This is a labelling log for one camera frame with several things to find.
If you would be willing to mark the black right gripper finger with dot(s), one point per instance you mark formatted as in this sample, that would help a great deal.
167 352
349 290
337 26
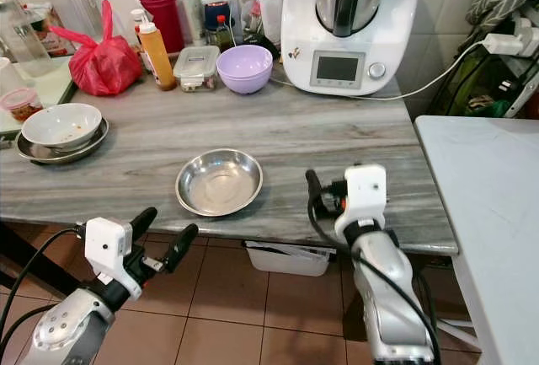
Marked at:
317 190

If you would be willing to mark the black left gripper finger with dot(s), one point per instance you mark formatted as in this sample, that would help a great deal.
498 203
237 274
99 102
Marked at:
182 247
143 222

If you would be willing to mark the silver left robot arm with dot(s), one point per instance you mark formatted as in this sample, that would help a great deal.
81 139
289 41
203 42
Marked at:
69 327

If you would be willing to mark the stainless steel bowl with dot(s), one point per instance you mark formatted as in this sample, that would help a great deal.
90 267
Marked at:
219 185

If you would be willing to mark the white plastic bin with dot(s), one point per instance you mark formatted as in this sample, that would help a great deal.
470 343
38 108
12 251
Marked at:
286 258

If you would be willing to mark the white ceramic bowl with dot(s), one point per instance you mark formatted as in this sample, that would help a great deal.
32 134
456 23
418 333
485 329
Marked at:
61 124

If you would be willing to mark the purple plastic bowl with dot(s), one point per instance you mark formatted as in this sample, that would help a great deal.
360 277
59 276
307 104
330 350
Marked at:
244 70

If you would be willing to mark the white kitchen cooking machine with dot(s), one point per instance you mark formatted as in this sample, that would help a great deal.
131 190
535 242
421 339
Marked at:
345 45

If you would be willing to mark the red plastic bag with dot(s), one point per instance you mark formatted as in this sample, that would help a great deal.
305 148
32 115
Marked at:
105 66

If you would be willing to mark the clear plastic food container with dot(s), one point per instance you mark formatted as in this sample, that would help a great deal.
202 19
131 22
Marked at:
196 66

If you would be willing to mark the small pink-lidded jar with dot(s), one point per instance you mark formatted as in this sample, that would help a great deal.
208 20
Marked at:
21 102

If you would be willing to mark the dark green bag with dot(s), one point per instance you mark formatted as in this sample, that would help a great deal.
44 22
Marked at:
467 83

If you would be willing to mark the small dark green bottle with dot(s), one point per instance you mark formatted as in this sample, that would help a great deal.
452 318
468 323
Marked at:
223 34

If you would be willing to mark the clear measuring jug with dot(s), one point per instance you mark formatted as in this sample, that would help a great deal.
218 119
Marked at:
261 11

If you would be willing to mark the small red-capped bottle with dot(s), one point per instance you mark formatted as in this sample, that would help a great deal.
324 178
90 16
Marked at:
138 26

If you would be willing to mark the blue-lidded jar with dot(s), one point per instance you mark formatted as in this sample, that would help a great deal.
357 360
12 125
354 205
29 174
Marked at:
217 15

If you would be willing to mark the white mug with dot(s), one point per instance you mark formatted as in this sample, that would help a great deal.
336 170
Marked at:
4 74

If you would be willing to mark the red canister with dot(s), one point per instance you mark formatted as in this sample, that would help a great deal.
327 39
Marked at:
162 19

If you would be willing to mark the clear white-capped plastic bottle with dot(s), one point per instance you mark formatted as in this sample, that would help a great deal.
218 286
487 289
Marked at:
73 7

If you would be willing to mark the white power plug adapter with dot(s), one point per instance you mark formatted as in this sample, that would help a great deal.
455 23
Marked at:
502 43

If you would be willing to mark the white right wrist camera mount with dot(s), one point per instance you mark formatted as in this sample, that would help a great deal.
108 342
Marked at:
365 190

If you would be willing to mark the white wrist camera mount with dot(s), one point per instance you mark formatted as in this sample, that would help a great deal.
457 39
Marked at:
108 243
365 190

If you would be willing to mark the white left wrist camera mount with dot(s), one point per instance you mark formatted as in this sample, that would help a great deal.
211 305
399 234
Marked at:
108 243

